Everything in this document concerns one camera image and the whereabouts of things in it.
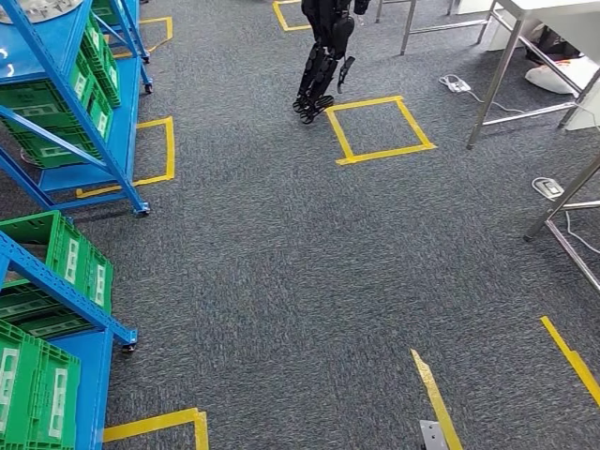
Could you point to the dark object under table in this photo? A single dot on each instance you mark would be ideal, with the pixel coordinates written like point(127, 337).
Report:
point(551, 43)

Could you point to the white power strip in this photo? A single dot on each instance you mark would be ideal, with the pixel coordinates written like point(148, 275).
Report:
point(456, 83)

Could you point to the floor socket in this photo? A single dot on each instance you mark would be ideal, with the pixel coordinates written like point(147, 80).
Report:
point(547, 187)

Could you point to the grey wheel hubcap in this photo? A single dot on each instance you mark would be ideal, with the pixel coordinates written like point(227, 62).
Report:
point(37, 9)

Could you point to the white red object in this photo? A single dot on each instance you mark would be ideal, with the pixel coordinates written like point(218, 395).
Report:
point(549, 79)

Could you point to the black humanoid robot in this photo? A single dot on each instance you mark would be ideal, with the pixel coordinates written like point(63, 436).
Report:
point(326, 56)

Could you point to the steel table frame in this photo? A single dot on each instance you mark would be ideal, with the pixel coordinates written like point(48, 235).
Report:
point(407, 28)

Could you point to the blue metal shelf rack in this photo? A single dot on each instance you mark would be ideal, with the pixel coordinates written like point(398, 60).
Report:
point(70, 105)
point(70, 295)
point(133, 37)

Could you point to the steel frame leg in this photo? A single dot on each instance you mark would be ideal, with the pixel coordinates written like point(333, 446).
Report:
point(496, 81)

